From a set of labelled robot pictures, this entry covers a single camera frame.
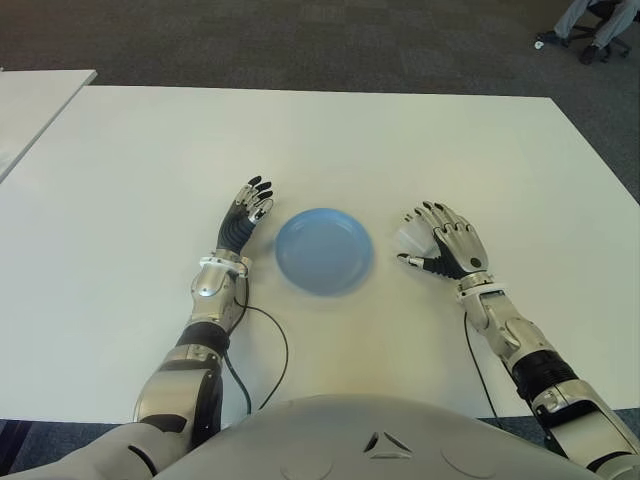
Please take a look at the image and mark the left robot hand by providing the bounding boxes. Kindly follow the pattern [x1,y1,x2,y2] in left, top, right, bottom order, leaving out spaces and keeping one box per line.
[215,175,275,254]

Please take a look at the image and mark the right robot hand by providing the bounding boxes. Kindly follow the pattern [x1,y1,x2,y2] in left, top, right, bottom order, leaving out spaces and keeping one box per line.
[397,201,489,280]

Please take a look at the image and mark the white charger plug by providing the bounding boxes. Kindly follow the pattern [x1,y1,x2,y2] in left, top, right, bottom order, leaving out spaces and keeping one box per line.
[394,224,439,259]

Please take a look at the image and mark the blue round plate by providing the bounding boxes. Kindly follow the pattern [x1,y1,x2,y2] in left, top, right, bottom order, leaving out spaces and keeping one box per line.
[274,207,375,297]

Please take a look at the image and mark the grey robot torso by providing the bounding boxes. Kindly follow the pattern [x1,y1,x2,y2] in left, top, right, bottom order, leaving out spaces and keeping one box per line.
[59,393,607,480]

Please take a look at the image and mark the white side table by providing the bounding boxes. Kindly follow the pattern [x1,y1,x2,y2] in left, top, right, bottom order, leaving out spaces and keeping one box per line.
[0,68,98,183]

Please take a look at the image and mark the black office chair base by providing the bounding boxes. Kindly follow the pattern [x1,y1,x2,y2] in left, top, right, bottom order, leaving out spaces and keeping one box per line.
[567,7,631,61]

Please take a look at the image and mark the seated person legs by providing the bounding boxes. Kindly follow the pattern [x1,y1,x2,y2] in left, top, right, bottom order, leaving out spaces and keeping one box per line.
[537,0,635,65]

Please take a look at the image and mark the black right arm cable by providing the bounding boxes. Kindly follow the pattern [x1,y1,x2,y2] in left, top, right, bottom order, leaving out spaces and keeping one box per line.
[463,314,500,419]

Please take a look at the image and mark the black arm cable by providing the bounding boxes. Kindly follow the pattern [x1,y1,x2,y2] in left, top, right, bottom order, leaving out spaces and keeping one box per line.
[222,279,290,416]
[463,314,500,419]

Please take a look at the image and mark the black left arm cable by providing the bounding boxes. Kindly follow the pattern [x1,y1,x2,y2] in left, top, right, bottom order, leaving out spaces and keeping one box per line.
[222,279,290,416]

